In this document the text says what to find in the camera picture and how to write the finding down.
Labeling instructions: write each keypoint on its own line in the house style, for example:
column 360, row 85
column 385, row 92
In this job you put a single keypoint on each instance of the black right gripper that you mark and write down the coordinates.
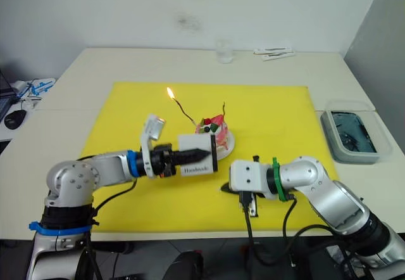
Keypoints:
column 260, row 195

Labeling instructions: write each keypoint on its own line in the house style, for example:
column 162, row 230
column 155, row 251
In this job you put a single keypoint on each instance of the white matchbox with black print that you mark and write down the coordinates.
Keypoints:
column 197, row 142

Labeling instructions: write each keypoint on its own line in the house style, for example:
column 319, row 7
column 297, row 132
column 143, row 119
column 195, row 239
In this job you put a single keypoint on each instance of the white round plate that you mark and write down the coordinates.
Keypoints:
column 231, row 143

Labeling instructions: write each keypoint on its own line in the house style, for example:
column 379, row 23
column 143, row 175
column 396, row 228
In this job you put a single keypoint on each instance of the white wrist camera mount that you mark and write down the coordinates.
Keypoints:
column 152, row 128
column 246, row 174

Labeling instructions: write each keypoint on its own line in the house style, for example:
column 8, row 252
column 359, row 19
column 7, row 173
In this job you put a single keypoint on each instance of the grey tray with dark water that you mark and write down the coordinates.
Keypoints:
column 352, row 132

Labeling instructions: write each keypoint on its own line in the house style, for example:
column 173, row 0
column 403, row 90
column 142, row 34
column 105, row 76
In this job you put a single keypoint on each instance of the yellow rectangular mat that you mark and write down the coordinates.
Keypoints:
column 269, row 118

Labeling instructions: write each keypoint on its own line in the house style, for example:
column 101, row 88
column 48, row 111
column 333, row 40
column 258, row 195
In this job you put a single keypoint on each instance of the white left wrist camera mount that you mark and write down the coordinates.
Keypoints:
column 152, row 128

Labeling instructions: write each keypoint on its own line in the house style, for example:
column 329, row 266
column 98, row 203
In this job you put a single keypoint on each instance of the black computer mouse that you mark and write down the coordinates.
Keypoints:
column 15, row 119

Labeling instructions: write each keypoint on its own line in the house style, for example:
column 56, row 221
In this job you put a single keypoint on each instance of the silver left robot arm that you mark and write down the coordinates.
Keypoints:
column 72, row 178

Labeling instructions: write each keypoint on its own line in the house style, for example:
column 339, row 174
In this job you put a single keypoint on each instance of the dark laptop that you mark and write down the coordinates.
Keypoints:
column 3, row 96

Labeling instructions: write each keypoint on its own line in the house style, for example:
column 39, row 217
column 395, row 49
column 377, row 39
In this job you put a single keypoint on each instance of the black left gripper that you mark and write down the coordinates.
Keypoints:
column 162, row 159

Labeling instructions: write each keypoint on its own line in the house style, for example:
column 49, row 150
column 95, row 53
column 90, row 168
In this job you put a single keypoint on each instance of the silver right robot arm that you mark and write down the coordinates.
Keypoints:
column 335, row 197

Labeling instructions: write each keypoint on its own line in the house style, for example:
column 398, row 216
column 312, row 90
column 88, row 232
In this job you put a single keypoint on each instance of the blue and white plastic tool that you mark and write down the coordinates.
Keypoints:
column 38, row 86

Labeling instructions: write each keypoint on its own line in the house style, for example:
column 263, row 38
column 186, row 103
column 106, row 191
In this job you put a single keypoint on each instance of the small pink fruit cake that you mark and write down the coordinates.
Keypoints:
column 218, row 131

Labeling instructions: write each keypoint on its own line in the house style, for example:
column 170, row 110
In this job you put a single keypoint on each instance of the thin twisted candle with flame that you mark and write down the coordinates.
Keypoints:
column 183, row 110

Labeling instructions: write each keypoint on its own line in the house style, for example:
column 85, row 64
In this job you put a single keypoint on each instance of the thin twisted red candle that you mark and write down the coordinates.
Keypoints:
column 224, row 110

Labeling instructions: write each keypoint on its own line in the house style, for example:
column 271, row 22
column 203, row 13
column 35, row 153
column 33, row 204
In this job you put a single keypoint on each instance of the white paper packet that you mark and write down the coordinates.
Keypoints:
column 273, row 50
column 278, row 56

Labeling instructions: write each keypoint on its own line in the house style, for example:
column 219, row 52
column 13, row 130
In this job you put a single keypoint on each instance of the dark rounded shape under table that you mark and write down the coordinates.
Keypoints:
column 185, row 265

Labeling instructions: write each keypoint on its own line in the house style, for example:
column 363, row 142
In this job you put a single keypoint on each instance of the clear drinking glass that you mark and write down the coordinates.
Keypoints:
column 224, row 52

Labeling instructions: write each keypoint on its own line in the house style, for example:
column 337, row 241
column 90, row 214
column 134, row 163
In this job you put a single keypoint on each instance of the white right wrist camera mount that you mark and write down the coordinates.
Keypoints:
column 246, row 174

